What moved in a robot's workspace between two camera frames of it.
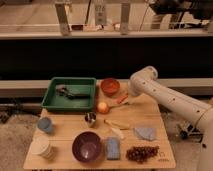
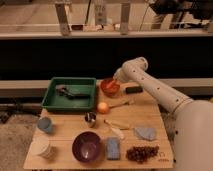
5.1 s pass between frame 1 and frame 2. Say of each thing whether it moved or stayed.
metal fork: stayed
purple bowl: stayed
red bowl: stayed
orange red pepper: moved
